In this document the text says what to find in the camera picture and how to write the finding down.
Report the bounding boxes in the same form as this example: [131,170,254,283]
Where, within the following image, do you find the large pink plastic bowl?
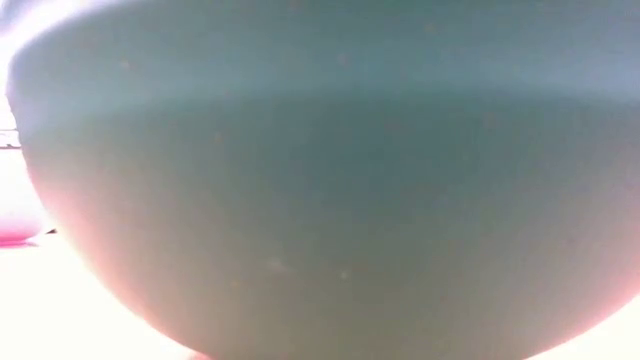
[0,144,51,250]

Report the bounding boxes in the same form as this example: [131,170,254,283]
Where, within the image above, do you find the large blue plastic bowl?
[5,0,640,360]

